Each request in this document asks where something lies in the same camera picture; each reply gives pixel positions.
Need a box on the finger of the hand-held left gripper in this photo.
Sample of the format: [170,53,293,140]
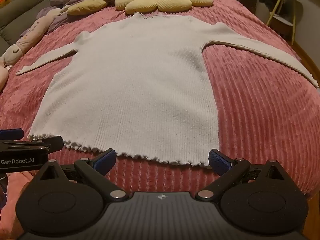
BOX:
[0,135,64,153]
[0,128,25,141]

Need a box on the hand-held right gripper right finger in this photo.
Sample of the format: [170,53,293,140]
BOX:
[195,149,294,202]

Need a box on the yellow-legged side table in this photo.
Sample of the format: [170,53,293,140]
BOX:
[265,0,303,46]

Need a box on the grey-green sofa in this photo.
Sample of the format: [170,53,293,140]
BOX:
[0,0,54,57]

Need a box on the pink ribbed bedspread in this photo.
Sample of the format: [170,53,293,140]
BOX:
[0,0,320,200]

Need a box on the white ribbed knit sweater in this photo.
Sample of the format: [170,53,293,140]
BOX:
[15,12,320,167]

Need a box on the pink plush rabbit toy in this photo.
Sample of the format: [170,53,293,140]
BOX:
[0,5,72,90]

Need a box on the yellow leaf-shaped pillow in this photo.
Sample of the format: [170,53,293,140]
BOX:
[67,0,108,16]

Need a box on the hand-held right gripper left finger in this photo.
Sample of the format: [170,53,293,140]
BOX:
[30,149,129,202]

